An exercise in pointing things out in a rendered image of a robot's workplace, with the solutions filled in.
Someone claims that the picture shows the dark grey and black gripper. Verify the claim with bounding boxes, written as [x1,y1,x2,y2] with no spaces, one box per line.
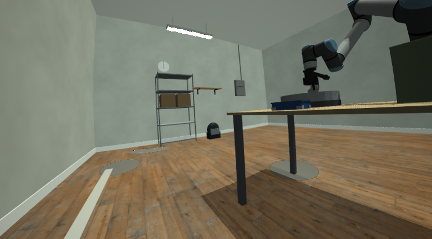
[303,67,319,93]

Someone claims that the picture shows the blue crate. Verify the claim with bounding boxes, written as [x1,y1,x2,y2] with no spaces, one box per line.
[271,100,311,111]

